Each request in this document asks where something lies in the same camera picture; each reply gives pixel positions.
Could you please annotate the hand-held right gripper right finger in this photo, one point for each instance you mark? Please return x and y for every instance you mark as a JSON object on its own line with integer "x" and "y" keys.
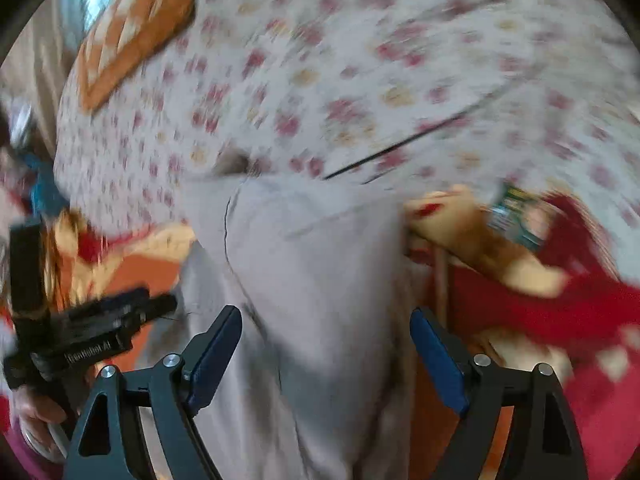
{"x": 440, "y": 360}

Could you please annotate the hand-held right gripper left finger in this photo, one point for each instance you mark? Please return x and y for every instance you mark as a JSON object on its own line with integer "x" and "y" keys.
{"x": 215, "y": 355}

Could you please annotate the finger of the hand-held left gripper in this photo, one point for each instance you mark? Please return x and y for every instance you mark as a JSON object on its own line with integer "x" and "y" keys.
{"x": 160, "y": 305}

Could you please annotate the pale beige garment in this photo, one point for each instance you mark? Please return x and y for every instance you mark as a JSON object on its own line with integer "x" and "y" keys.
{"x": 325, "y": 285}

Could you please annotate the person's left hand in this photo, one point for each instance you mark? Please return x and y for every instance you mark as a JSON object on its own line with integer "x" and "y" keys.
{"x": 40, "y": 412}

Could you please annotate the orange red cream printed blanket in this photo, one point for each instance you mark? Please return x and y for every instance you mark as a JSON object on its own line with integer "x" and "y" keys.
{"x": 550, "y": 310}

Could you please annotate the teal cloth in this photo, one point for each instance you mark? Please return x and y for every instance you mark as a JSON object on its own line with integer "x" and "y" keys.
{"x": 45, "y": 190}

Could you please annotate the green printed packet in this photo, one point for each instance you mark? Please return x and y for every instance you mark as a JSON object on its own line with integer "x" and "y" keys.
{"x": 515, "y": 217}

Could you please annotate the beige curtain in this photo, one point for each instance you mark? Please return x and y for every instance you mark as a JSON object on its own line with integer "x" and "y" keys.
{"x": 40, "y": 70}

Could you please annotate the orange patterned cushion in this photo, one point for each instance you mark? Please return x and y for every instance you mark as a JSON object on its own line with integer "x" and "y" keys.
{"x": 135, "y": 25}

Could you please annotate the white floral quilt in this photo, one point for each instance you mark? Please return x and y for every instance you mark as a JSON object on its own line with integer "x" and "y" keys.
{"x": 350, "y": 60}

